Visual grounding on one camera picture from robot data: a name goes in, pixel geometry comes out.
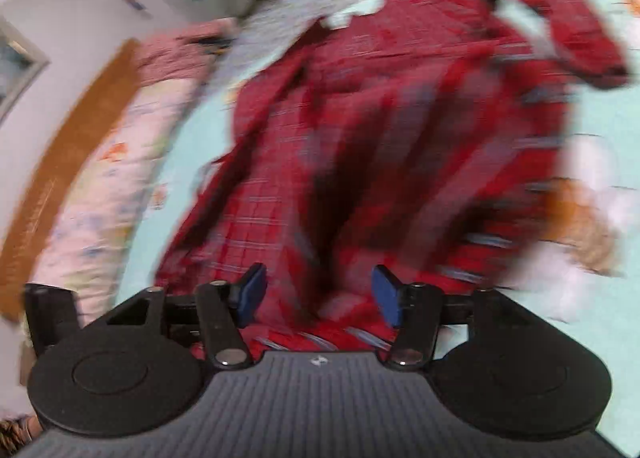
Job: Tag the pale floral pillow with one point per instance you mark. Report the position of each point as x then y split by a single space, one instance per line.
100 198

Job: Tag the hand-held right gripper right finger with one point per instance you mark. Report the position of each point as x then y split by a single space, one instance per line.
387 295

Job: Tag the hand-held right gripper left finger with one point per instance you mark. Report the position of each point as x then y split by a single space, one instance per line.
252 295

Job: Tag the wooden headboard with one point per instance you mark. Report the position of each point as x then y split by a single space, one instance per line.
60 173

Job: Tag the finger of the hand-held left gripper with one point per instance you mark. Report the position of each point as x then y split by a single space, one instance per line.
52 313

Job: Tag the mint quilted blanket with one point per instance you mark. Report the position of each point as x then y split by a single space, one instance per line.
610 113

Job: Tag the red plaid shirt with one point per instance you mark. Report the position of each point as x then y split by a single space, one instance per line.
375 138

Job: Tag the person's floral clothed body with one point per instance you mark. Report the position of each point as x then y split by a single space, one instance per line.
15 433

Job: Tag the pink patterned cloth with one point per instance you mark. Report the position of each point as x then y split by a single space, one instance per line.
185 48

